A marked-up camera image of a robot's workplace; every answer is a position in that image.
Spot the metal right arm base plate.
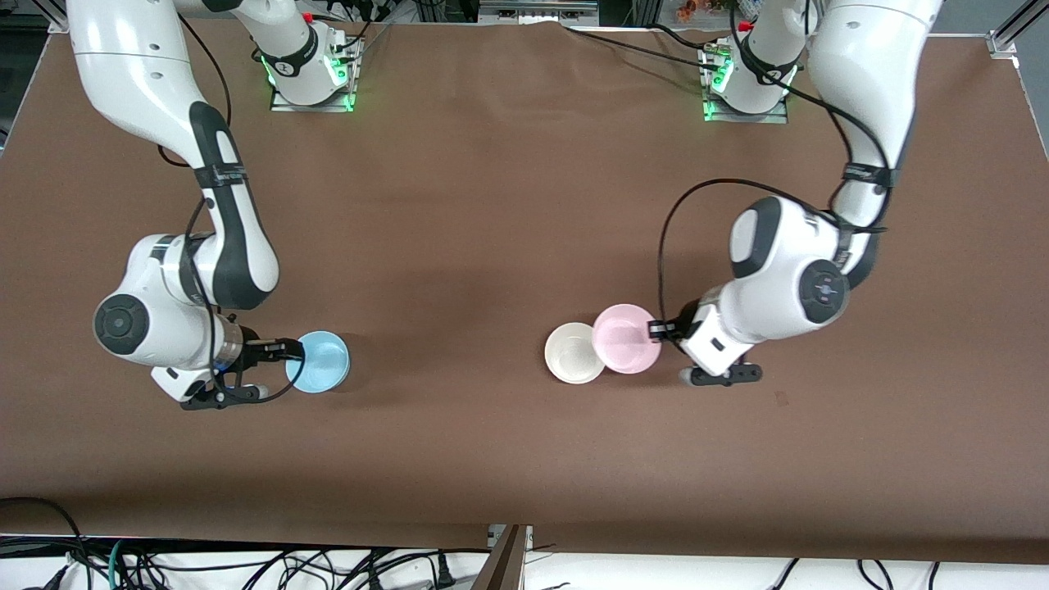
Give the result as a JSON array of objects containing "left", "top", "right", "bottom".
[{"left": 270, "top": 33, "right": 363, "bottom": 113}]

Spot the brown support beam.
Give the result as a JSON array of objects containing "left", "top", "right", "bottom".
[{"left": 471, "top": 527, "right": 527, "bottom": 590}]

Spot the brown table cover mat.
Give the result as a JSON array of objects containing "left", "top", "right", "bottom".
[{"left": 0, "top": 16, "right": 1049, "bottom": 566}]

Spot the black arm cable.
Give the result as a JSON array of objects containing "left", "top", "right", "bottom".
[
  {"left": 156, "top": 12, "right": 306, "bottom": 406},
  {"left": 658, "top": 20, "right": 896, "bottom": 327}
]

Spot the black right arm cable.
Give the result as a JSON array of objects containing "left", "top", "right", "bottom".
[{"left": 156, "top": 12, "right": 306, "bottom": 406}]

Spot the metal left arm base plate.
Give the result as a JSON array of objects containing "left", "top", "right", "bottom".
[{"left": 701, "top": 45, "right": 789, "bottom": 124}]

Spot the grey background device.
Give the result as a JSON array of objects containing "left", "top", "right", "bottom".
[{"left": 479, "top": 0, "right": 599, "bottom": 24}]

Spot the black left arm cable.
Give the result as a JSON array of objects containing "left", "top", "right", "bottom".
[{"left": 658, "top": 20, "right": 896, "bottom": 327}]

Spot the white bowl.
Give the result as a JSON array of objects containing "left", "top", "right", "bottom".
[{"left": 544, "top": 322, "right": 607, "bottom": 385}]

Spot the thick black floor cable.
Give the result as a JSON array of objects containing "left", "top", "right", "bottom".
[{"left": 0, "top": 497, "right": 87, "bottom": 590}]

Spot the pink bowl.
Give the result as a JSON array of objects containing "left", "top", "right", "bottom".
[{"left": 592, "top": 304, "right": 663, "bottom": 375}]

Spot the light blue bowl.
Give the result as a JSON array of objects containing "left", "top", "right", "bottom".
[{"left": 285, "top": 330, "right": 352, "bottom": 395}]

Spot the long black table cable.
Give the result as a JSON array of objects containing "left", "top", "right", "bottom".
[{"left": 561, "top": 25, "right": 722, "bottom": 73}]

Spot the short black table cable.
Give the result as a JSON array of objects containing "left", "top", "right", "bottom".
[{"left": 647, "top": 23, "right": 710, "bottom": 50}]

